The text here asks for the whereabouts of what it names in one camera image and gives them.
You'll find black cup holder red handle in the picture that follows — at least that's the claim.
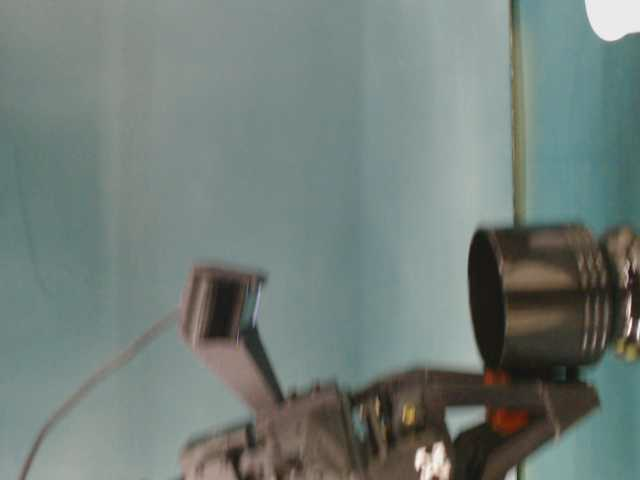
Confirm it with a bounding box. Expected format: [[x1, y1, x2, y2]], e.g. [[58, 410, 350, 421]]
[[467, 223, 640, 430]]

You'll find white paper cup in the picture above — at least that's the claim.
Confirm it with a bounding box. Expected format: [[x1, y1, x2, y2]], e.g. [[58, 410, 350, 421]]
[[584, 0, 640, 42]]

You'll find blue-green table cloth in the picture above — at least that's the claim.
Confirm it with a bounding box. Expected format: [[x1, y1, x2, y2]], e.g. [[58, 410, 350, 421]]
[[514, 0, 640, 480]]

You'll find thin black camera cable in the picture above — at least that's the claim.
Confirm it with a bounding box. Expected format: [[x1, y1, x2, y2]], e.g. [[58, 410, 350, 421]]
[[17, 307, 182, 480]]

